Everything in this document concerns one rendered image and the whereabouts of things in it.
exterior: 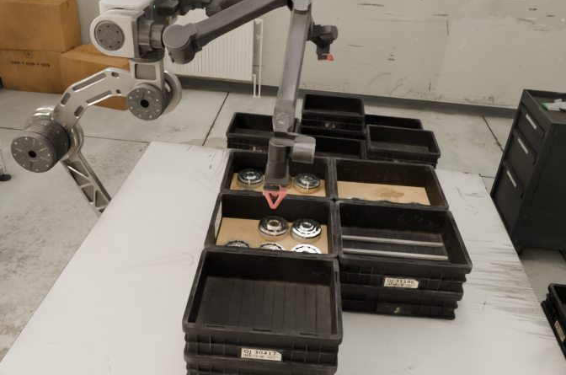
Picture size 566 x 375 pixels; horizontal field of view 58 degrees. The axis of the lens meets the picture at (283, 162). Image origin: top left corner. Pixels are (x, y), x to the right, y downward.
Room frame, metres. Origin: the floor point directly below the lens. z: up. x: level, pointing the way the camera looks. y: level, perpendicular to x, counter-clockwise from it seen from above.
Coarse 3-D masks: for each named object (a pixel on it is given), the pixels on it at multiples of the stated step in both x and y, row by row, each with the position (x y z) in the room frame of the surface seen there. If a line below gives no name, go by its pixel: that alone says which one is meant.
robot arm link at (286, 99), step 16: (304, 0) 1.51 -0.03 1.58; (304, 16) 1.50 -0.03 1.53; (288, 32) 1.48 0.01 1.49; (304, 32) 1.47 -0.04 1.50; (288, 48) 1.43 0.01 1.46; (304, 48) 1.44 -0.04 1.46; (288, 64) 1.39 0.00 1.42; (288, 80) 1.35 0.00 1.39; (288, 96) 1.31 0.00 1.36; (288, 112) 1.28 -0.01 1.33; (288, 128) 1.25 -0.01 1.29
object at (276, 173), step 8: (272, 160) 1.21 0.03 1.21; (272, 168) 1.20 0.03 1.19; (280, 168) 1.20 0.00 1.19; (288, 168) 1.26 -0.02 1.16; (264, 176) 1.21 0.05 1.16; (272, 176) 1.20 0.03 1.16; (280, 176) 1.20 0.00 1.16; (264, 184) 1.18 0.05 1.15; (272, 184) 1.18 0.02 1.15; (280, 184) 1.18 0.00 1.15
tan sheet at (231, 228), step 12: (228, 228) 1.38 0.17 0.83; (240, 228) 1.38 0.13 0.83; (252, 228) 1.39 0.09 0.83; (324, 228) 1.41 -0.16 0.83; (216, 240) 1.31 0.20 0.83; (228, 240) 1.31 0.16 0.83; (252, 240) 1.32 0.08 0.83; (264, 240) 1.33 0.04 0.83; (288, 240) 1.34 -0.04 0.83; (324, 240) 1.35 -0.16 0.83; (324, 252) 1.29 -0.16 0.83
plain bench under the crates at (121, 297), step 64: (128, 192) 1.73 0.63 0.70; (192, 192) 1.77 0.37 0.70; (448, 192) 1.91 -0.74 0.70; (128, 256) 1.35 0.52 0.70; (192, 256) 1.37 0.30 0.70; (512, 256) 1.50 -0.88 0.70; (64, 320) 1.05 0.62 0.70; (128, 320) 1.06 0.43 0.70; (384, 320) 1.14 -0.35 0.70; (448, 320) 1.16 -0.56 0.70; (512, 320) 1.18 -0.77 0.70
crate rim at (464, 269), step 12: (336, 204) 1.42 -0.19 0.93; (348, 204) 1.44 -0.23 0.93; (360, 204) 1.43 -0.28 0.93; (372, 204) 1.44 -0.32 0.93; (384, 204) 1.44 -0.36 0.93; (336, 216) 1.36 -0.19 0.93; (336, 228) 1.29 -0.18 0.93; (456, 228) 1.33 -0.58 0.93; (348, 264) 1.15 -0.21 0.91; (360, 264) 1.15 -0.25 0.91; (372, 264) 1.15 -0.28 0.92; (384, 264) 1.15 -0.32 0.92; (396, 264) 1.15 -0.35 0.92; (408, 264) 1.15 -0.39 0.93; (420, 264) 1.15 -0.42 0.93; (432, 264) 1.15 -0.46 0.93; (444, 264) 1.16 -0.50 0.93; (456, 264) 1.16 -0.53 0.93; (468, 264) 1.16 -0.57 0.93
